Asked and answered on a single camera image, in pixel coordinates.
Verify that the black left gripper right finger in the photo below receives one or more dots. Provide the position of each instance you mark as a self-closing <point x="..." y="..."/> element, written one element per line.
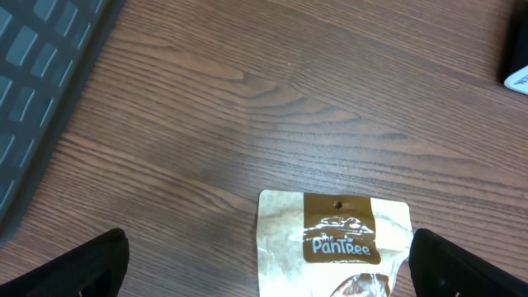
<point x="440" y="268"/>

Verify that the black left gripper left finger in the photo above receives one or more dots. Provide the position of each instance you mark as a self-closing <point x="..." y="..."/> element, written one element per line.
<point x="95" y="268"/>

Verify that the white snack wrapper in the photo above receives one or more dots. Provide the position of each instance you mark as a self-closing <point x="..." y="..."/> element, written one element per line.
<point x="324" y="245"/>

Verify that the white barcode scanner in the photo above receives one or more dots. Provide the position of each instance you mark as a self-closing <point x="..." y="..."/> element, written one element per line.
<point x="513" y="67"/>

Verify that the grey plastic mesh basket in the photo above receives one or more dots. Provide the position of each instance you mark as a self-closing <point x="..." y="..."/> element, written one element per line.
<point x="48" y="51"/>

